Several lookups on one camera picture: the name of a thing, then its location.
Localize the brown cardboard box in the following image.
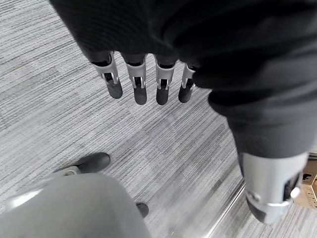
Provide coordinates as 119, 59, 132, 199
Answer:
293, 160, 317, 209

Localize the dark robot left foot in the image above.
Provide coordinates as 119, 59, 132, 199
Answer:
53, 152, 111, 176

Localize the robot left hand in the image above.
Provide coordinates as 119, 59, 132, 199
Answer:
49, 0, 317, 225

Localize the dark robot foot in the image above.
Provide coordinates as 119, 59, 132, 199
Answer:
135, 202, 150, 219
53, 152, 111, 176

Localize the silver robot leg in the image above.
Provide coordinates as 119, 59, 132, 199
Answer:
0, 165, 152, 238

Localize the dark robot right foot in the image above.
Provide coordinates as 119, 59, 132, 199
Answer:
135, 202, 150, 219

